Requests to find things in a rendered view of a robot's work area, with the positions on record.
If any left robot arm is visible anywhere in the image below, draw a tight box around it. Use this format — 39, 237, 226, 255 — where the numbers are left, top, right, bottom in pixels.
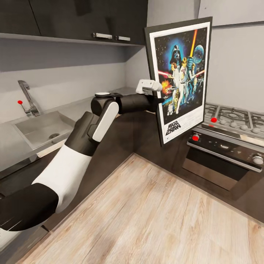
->
0, 80, 165, 264

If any poster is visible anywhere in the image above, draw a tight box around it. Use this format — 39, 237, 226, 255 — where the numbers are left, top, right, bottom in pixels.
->
143, 16, 213, 148

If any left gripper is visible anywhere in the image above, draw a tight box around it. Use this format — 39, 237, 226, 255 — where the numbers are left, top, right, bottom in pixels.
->
130, 93, 165, 113

